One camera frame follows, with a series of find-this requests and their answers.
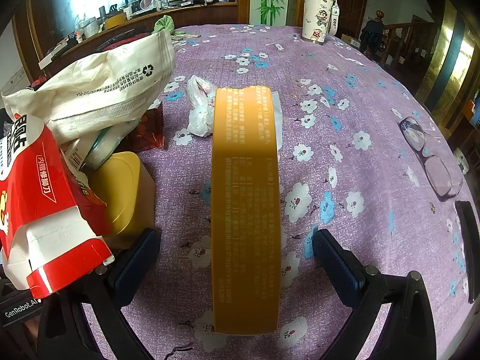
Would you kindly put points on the long orange cardboard box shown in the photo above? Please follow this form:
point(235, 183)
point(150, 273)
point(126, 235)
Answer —
point(245, 213)

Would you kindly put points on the dark hanging jacket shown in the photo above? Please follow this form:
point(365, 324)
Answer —
point(371, 35)

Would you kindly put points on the white cartoon print cup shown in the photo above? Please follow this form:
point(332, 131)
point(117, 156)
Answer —
point(318, 11)

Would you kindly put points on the teal white tissue packet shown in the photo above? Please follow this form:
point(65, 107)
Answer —
point(107, 144)

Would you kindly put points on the yellow lidded box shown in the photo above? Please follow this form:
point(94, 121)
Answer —
point(123, 191)

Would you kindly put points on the black flat device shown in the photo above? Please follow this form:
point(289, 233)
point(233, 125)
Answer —
point(468, 240)

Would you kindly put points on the dark wooden door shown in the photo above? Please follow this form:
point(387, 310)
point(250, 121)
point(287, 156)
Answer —
point(348, 3)

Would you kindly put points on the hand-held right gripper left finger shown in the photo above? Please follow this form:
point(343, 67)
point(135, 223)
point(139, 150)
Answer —
point(131, 266)

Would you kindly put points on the black red hand tool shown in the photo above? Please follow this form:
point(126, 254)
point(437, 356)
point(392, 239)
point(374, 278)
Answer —
point(120, 39)

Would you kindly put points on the red foil candy wrapper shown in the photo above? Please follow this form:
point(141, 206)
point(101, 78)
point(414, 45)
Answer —
point(148, 131)

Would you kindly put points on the green cloth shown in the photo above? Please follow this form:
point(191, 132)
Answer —
point(165, 24)

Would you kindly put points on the wooden counter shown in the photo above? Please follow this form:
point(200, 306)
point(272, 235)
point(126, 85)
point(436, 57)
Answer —
point(210, 15)

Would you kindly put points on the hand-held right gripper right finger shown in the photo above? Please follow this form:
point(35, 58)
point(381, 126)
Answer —
point(333, 266)

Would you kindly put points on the wooden stair railing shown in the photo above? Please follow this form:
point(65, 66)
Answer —
point(397, 41)

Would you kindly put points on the purple frame eyeglasses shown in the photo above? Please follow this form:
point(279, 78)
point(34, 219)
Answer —
point(423, 153)

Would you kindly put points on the purple floral tablecloth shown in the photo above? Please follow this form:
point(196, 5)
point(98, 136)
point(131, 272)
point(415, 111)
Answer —
point(356, 82)

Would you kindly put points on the yellow cardboard box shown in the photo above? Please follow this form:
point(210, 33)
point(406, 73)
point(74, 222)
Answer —
point(114, 20)

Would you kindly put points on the crumpled white plastic bag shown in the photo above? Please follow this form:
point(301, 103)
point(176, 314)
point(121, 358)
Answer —
point(198, 116)

